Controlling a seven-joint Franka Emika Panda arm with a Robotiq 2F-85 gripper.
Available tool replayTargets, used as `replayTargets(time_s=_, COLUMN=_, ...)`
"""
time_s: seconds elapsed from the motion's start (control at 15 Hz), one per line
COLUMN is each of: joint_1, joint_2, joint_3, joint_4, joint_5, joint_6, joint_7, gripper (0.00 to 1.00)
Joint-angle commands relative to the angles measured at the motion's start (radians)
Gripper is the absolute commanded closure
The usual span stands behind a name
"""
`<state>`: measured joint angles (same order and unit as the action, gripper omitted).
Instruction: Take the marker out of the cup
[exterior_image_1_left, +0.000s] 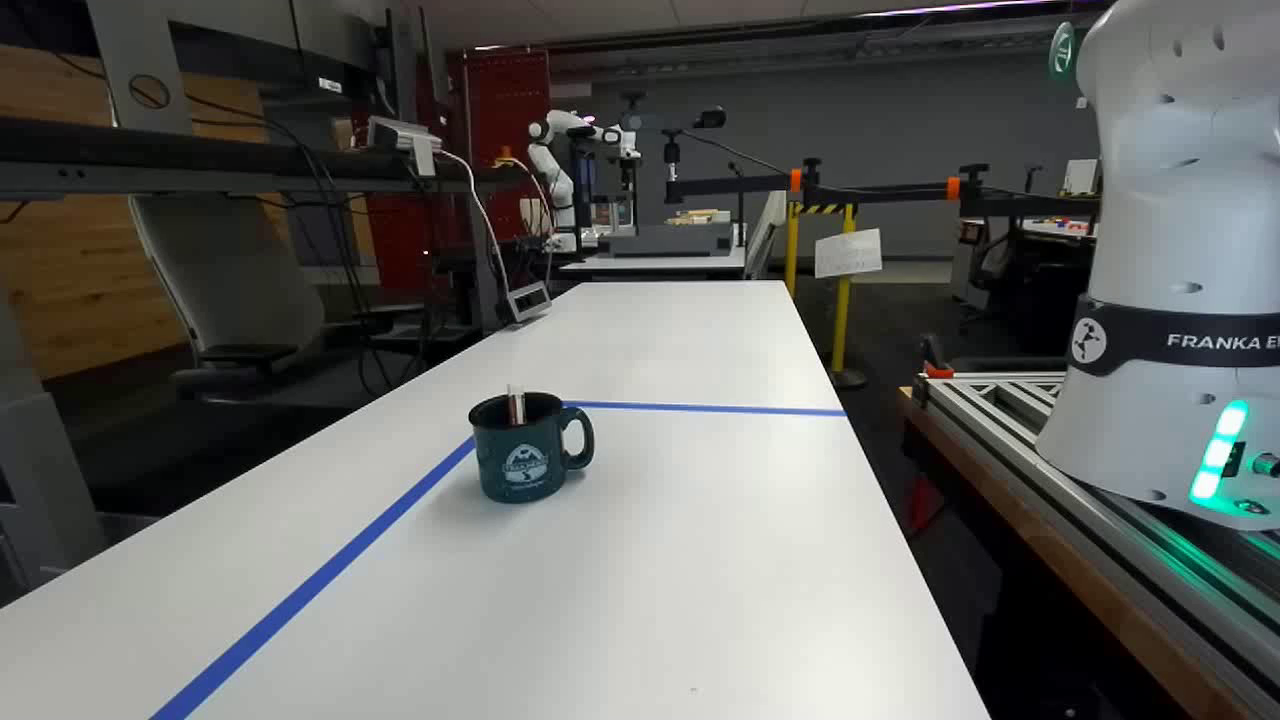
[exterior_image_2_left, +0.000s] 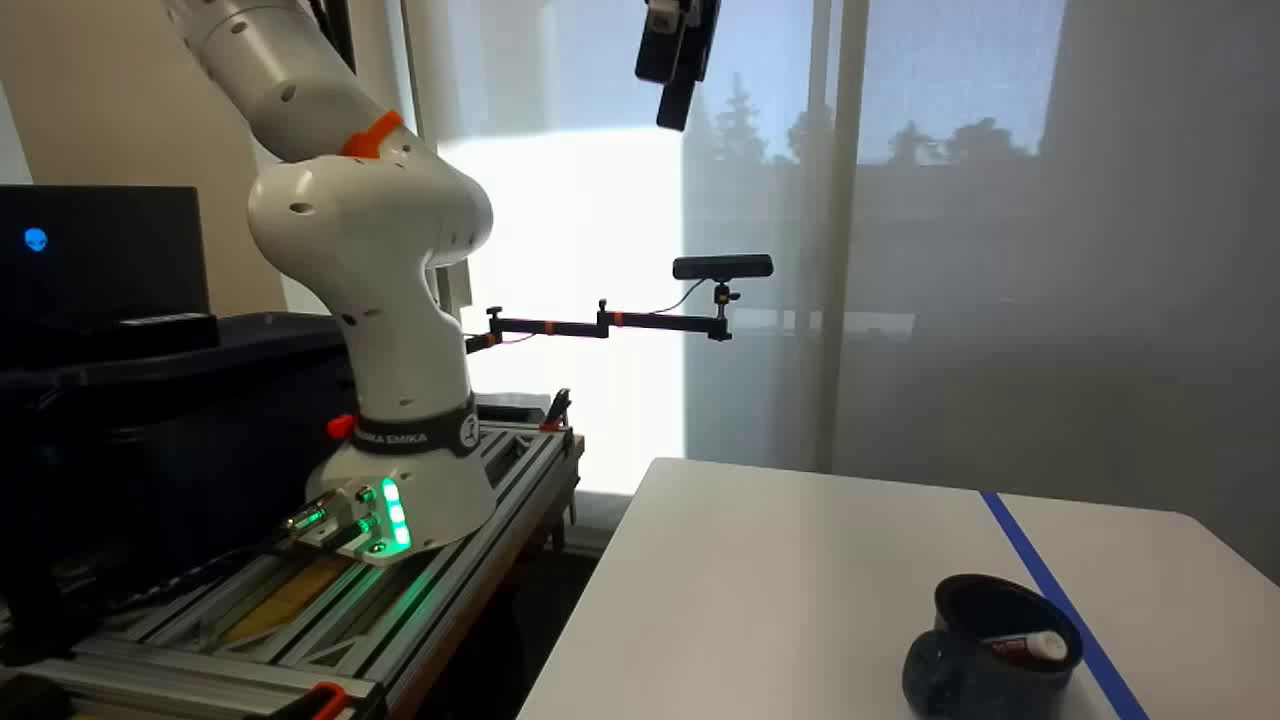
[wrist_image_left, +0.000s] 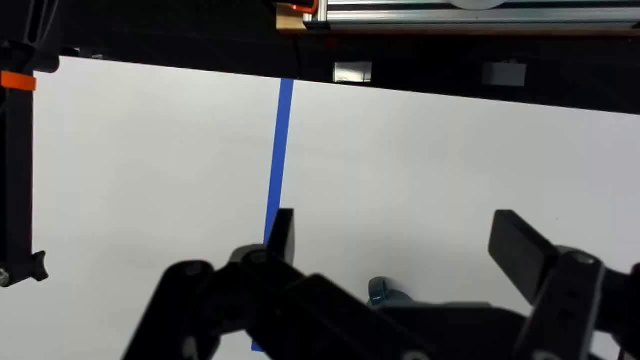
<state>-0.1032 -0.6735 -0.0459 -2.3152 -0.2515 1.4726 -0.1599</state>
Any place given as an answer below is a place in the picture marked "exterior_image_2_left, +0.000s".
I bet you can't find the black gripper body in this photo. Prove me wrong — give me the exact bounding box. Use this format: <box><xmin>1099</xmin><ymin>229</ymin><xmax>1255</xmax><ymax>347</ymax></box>
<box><xmin>635</xmin><ymin>0</ymin><xmax>721</xmax><ymax>134</ymax></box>

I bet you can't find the dark blue ceramic mug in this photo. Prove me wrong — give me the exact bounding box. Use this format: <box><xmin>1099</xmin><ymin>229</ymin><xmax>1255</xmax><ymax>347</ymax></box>
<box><xmin>901</xmin><ymin>571</ymin><xmax>1083</xmax><ymax>720</ymax></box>

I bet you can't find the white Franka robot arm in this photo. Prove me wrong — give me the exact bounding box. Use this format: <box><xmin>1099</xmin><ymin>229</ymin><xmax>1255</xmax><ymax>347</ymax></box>
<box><xmin>165</xmin><ymin>0</ymin><xmax>494</xmax><ymax>564</ymax></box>

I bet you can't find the aluminium extrusion robot base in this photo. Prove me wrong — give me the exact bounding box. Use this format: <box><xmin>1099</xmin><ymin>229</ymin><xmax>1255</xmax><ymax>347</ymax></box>
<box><xmin>5</xmin><ymin>391</ymin><xmax>582</xmax><ymax>720</ymax></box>

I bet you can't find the black monitor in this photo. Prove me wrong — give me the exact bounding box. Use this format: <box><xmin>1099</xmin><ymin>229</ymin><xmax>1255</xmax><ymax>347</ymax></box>
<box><xmin>0</xmin><ymin>184</ymin><xmax>207</xmax><ymax>327</ymax></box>

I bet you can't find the blue tape line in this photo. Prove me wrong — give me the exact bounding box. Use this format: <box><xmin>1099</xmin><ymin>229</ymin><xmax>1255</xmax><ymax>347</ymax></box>
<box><xmin>981</xmin><ymin>488</ymin><xmax>1153</xmax><ymax>720</ymax></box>

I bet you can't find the black camera on stand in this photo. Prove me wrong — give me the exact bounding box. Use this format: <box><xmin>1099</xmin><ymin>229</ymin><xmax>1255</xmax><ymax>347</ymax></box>
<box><xmin>671</xmin><ymin>253</ymin><xmax>770</xmax><ymax>282</ymax></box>

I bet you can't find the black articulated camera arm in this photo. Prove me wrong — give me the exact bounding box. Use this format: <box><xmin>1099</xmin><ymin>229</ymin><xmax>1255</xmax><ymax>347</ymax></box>
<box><xmin>464</xmin><ymin>282</ymin><xmax>739</xmax><ymax>354</ymax></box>

